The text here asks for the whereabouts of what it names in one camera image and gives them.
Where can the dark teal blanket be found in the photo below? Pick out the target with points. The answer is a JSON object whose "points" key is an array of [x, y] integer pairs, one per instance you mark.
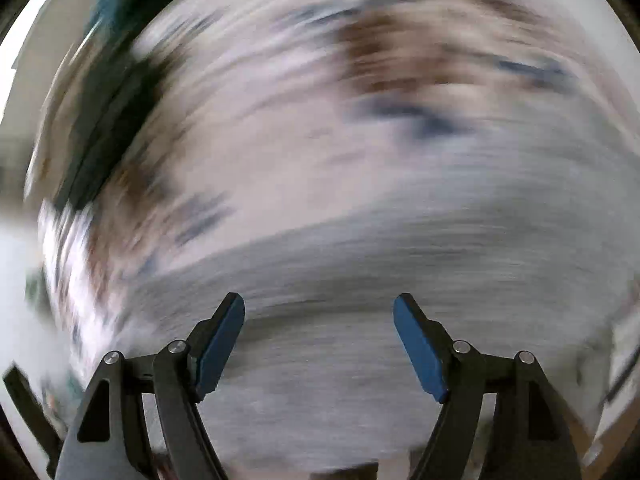
{"points": [[112, 110]]}

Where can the grey towel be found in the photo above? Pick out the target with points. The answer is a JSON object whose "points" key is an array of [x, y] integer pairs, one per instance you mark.
{"points": [[400, 245]]}

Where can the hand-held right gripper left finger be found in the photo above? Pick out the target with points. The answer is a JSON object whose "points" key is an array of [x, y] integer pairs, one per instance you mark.
{"points": [[220, 345]]}

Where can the floral printed blanket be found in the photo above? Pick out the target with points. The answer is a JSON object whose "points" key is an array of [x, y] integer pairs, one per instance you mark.
{"points": [[280, 110]]}

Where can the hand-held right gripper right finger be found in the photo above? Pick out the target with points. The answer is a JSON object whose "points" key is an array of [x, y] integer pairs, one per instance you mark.
{"points": [[417, 345]]}

